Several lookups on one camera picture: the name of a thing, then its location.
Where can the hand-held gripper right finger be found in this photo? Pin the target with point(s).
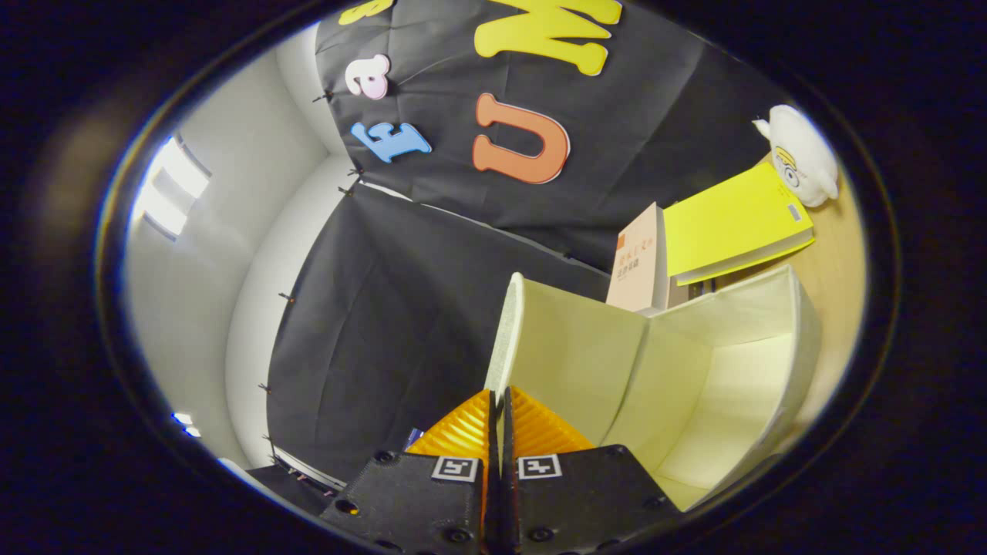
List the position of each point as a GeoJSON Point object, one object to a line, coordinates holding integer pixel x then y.
{"type": "Point", "coordinates": [586, 493]}

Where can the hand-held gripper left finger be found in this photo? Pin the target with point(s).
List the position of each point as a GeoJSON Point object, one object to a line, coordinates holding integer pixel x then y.
{"type": "Point", "coordinates": [416, 501]}

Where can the beige fabric storage box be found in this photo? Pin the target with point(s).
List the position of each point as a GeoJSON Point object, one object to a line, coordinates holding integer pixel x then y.
{"type": "Point", "coordinates": [694, 385]}

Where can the beige book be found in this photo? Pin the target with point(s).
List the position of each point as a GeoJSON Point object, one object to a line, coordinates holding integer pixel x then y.
{"type": "Point", "coordinates": [636, 262]}

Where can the yellow book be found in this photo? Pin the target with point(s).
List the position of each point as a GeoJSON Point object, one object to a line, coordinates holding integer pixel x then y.
{"type": "Point", "coordinates": [732, 220]}

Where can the long ceiling light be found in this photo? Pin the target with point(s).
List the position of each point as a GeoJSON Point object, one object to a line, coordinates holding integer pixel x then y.
{"type": "Point", "coordinates": [173, 189]}

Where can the white plush toy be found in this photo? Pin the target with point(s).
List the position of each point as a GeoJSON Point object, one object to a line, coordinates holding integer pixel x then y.
{"type": "Point", "coordinates": [802, 162]}

